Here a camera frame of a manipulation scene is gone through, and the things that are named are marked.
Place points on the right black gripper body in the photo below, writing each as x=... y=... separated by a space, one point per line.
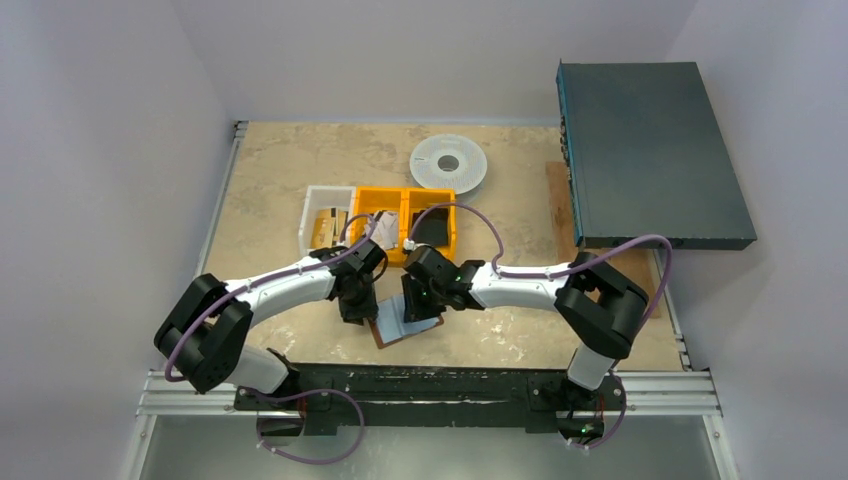
x=418 y=302

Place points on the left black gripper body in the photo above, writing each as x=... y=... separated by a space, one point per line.
x=360 y=302

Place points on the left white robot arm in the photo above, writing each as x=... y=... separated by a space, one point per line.
x=204 y=336

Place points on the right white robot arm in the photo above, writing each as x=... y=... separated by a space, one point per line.
x=603 y=307

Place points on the tan cards in white bin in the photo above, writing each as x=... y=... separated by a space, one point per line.
x=327 y=227

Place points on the stack of silver cards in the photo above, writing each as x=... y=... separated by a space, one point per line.
x=386 y=229

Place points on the orange double plastic bin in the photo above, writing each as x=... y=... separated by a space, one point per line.
x=408 y=203

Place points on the white plastic bin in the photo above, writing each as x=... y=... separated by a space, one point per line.
x=321 y=197

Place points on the grey filament spool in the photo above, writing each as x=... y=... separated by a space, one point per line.
x=449 y=161

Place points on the dark blue flat box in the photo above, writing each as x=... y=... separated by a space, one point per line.
x=645 y=155

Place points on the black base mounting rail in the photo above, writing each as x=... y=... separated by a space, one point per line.
x=321 y=398

